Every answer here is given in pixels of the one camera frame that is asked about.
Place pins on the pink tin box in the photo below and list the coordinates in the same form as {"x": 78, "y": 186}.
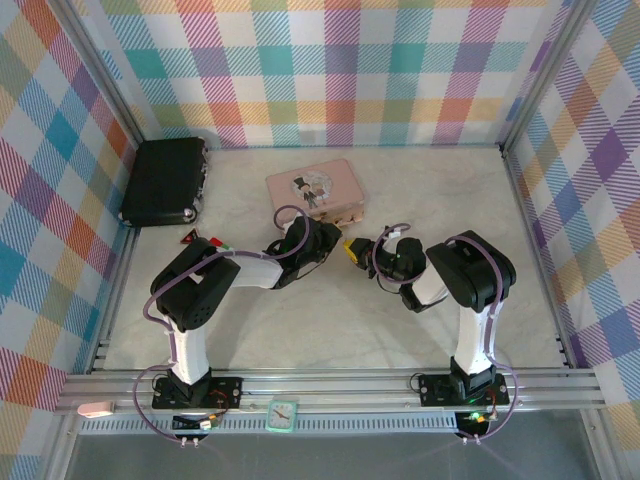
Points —
{"x": 345, "y": 185}

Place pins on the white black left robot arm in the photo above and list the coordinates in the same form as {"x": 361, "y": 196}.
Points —
{"x": 192, "y": 350}

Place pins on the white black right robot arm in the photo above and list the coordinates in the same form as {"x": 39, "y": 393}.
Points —
{"x": 475, "y": 340}

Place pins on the red white green small block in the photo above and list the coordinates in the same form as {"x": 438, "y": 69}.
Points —
{"x": 220, "y": 245}

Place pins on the red triangle tag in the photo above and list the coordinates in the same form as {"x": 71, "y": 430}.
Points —
{"x": 189, "y": 237}

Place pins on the black hard case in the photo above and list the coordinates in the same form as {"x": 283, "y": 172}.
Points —
{"x": 160, "y": 180}

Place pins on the mint green small clock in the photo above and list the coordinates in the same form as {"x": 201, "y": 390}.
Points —
{"x": 282, "y": 415}

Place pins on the black board with green light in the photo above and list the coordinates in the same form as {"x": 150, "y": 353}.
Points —
{"x": 475, "y": 425}

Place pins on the small pink block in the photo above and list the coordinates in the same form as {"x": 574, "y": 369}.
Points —
{"x": 96, "y": 410}

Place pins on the thin aluminium frame rail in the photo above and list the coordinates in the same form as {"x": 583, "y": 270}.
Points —
{"x": 536, "y": 250}
{"x": 119, "y": 270}
{"x": 350, "y": 147}

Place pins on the wide aluminium frame rail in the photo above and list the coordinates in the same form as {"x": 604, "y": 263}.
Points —
{"x": 350, "y": 390}

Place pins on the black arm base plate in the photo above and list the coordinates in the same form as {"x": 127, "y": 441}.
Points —
{"x": 230, "y": 390}
{"x": 435, "y": 390}

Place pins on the aluminium frame post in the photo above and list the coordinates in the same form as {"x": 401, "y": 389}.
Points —
{"x": 109, "y": 75}
{"x": 542, "y": 75}

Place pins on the aluminium frame bar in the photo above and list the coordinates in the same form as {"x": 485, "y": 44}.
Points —
{"x": 60, "y": 450}
{"x": 605, "y": 445}

